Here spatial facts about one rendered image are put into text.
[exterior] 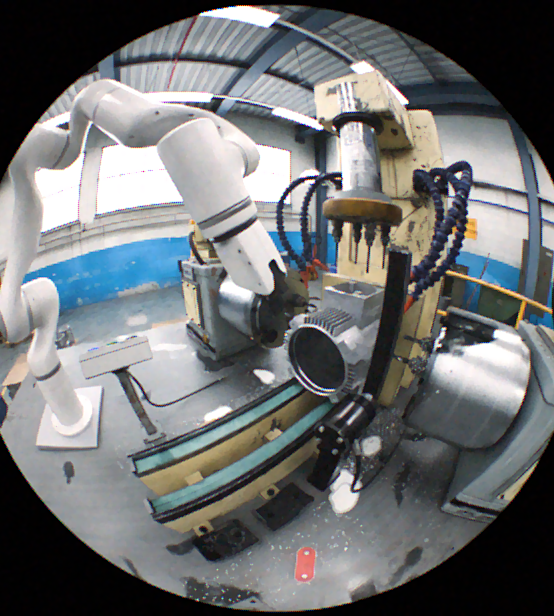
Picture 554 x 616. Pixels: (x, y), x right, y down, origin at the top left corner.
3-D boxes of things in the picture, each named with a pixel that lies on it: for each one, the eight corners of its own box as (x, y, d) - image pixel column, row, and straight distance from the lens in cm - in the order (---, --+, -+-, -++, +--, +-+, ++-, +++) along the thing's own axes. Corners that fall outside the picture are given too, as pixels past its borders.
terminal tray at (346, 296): (347, 306, 58) (350, 280, 56) (382, 317, 54) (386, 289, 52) (320, 317, 49) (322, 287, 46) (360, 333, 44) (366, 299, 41)
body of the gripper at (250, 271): (195, 236, 34) (229, 289, 37) (226, 233, 24) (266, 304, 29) (231, 212, 37) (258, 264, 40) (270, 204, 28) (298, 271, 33)
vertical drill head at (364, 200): (346, 260, 61) (341, 112, 74) (406, 272, 55) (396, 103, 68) (305, 265, 46) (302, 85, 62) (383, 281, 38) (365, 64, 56)
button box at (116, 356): (152, 357, 53) (145, 335, 53) (154, 358, 46) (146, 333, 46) (91, 376, 55) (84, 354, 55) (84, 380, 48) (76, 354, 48)
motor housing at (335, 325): (329, 349, 67) (336, 289, 59) (383, 373, 60) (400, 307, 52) (281, 377, 54) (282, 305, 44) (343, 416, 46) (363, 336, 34)
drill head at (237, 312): (253, 310, 97) (251, 255, 91) (316, 338, 73) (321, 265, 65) (203, 325, 86) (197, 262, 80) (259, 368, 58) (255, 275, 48)
